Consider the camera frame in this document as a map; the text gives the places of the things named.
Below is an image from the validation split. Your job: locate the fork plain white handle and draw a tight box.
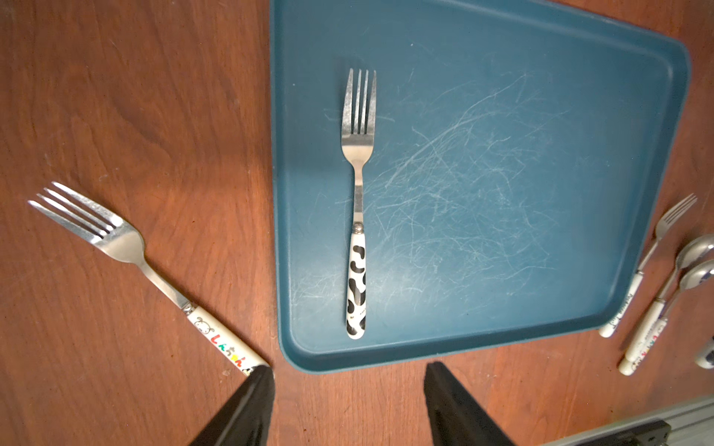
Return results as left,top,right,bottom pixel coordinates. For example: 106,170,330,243
598,193,697,338

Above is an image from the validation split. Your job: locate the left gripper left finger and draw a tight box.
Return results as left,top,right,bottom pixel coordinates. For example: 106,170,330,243
191,365,275,445

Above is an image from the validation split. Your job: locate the fork cow pattern handle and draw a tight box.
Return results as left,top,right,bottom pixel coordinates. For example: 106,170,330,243
341,69,377,340

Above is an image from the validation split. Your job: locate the teal plastic tray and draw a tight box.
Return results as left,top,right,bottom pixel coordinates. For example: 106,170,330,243
271,1,692,374

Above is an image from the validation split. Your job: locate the aluminium frame rail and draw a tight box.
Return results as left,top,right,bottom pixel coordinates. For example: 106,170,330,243
550,395,713,445

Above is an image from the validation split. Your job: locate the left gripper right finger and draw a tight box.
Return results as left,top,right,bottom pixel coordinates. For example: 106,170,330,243
424,362,514,446

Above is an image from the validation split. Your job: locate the spoon cow pattern handle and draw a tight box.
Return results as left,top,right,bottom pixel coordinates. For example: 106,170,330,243
656,233,713,302

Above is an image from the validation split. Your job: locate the spoon plain white handle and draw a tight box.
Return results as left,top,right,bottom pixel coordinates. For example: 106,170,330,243
695,338,714,369

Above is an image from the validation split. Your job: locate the fork cartoon text handle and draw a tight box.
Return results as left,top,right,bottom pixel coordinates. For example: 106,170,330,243
28,181,268,375

